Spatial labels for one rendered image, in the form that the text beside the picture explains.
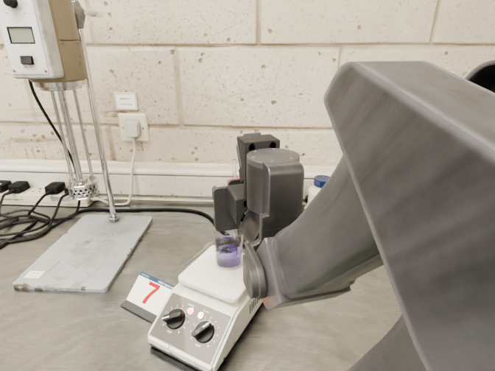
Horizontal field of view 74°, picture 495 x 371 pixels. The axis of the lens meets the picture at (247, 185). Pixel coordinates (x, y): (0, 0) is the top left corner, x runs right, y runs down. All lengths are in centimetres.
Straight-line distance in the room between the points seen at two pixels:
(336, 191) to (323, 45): 81
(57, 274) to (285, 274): 62
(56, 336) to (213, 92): 68
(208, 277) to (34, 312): 34
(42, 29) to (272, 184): 50
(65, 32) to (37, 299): 51
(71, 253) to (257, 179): 62
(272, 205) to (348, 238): 15
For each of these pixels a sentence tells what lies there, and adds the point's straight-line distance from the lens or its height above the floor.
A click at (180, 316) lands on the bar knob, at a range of 57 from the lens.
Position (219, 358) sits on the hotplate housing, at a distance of 55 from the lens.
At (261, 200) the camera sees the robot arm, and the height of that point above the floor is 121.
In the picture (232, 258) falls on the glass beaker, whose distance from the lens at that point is 59.
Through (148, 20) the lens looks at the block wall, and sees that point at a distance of 101.
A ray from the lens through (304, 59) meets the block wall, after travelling 97.
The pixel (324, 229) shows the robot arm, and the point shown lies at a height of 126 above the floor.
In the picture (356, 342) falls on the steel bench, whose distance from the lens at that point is 64.
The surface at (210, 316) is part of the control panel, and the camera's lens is 57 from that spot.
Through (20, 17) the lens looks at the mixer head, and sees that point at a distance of 71.
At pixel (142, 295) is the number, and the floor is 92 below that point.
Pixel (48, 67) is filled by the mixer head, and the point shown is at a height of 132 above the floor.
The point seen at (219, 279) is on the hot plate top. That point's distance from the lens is 59.
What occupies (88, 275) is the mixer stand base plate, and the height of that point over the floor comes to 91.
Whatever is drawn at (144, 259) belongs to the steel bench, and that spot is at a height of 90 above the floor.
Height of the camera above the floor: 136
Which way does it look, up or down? 24 degrees down
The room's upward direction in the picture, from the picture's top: straight up
